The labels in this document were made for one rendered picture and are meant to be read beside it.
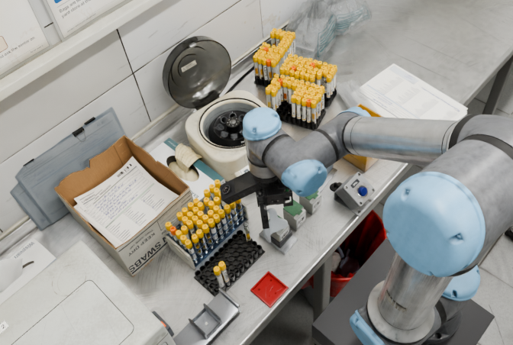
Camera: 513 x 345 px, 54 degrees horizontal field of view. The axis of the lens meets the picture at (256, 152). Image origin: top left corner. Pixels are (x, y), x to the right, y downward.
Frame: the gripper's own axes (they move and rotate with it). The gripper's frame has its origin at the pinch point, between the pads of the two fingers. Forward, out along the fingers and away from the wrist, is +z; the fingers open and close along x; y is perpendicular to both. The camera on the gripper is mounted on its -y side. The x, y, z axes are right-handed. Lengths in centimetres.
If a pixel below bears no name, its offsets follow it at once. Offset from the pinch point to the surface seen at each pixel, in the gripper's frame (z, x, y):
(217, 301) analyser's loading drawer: 8.5, -16.5, -13.6
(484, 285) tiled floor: 100, 15, 88
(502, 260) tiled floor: 100, 25, 100
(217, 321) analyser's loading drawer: 8.5, -21.3, -14.0
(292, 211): 5.7, 4.0, 7.8
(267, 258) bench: 12.4, -4.8, -0.4
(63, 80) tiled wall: -24, 33, -45
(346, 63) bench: 12, 65, 36
